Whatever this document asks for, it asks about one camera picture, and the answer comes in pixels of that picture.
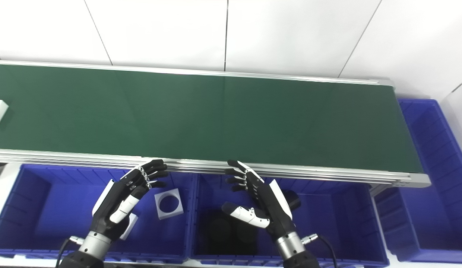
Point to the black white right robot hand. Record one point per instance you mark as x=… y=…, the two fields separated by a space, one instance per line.
x=270 y=204

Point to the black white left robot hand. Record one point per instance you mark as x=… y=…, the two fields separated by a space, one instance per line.
x=115 y=197

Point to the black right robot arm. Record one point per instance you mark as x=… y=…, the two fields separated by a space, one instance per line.
x=294 y=251

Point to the blue plastic bin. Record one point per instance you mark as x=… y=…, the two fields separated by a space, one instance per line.
x=48 y=212
x=335 y=227
x=436 y=208

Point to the green conveyor belt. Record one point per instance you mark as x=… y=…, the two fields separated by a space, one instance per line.
x=197 y=166
x=216 y=119

